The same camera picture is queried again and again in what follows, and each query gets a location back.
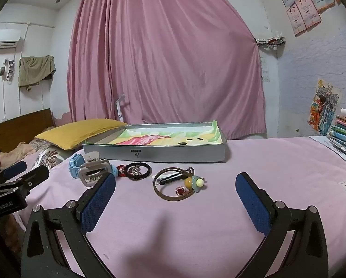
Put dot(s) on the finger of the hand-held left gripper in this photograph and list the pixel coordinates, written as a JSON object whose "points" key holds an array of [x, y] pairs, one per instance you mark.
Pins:
{"points": [[15, 168], [37, 173]]}

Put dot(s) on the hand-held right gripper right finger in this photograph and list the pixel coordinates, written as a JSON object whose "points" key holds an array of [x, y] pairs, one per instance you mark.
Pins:
{"points": [[252, 202]]}

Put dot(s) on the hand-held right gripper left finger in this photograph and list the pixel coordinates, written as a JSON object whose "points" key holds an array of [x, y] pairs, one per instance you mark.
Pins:
{"points": [[99, 202]]}

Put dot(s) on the beige hair claw clip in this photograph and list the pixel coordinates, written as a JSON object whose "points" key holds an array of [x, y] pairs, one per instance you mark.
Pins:
{"points": [[93, 168]]}

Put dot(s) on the light blue watch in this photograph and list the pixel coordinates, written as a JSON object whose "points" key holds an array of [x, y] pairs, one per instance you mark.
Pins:
{"points": [[74, 165]]}

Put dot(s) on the brown looped hair band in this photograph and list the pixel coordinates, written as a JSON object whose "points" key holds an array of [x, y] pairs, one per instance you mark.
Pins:
{"points": [[161, 195]]}

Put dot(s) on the grey shallow box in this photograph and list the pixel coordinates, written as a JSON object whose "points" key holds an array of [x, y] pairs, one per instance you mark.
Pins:
{"points": [[176, 155]]}

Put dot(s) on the peach blanket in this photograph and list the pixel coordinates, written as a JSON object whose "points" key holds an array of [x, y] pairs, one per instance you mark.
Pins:
{"points": [[13, 150]]}

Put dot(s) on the floral pillow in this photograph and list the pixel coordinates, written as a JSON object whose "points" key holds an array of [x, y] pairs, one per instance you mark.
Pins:
{"points": [[47, 156]]}

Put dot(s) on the brown wooden headboard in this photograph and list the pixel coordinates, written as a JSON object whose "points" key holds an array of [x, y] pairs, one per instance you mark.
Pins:
{"points": [[16, 127]]}

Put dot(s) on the yellow pillow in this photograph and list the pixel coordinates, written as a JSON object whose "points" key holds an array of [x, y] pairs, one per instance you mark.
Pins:
{"points": [[74, 131]]}

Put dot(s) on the pink bed sheet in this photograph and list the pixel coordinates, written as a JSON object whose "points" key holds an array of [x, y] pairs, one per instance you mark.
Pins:
{"points": [[190, 237]]}

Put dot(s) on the painted cloth box lining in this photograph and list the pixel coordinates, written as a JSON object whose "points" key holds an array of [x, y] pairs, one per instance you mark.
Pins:
{"points": [[149, 139]]}

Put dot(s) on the loose white papers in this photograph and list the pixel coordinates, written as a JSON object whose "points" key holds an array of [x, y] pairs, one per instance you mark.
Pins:
{"points": [[323, 142]]}

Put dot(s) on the white folding desk lamp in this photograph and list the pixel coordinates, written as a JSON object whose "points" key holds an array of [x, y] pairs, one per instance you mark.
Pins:
{"points": [[120, 107]]}

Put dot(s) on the olive hanging cloth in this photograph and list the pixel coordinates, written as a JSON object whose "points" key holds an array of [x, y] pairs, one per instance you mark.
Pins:
{"points": [[35, 69]]}

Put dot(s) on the stack of books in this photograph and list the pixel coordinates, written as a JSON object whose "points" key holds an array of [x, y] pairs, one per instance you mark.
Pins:
{"points": [[345, 130]]}

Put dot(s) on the white air conditioner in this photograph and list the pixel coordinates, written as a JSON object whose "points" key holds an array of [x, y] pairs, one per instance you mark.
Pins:
{"points": [[2, 44]]}

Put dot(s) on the pink curtain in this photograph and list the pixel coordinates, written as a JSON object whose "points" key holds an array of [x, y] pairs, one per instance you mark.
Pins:
{"points": [[167, 58]]}

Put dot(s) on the white wall-mounted device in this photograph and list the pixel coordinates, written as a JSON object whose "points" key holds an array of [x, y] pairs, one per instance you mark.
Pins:
{"points": [[7, 69]]}

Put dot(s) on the colourful figure wall poster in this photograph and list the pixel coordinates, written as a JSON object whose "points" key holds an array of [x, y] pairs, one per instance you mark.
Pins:
{"points": [[325, 107]]}

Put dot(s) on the white wall calendar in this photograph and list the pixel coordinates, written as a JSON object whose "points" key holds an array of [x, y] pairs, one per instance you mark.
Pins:
{"points": [[265, 69]]}

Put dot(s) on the cluster of wall certificates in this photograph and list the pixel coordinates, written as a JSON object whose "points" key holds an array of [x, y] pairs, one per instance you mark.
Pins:
{"points": [[303, 8]]}

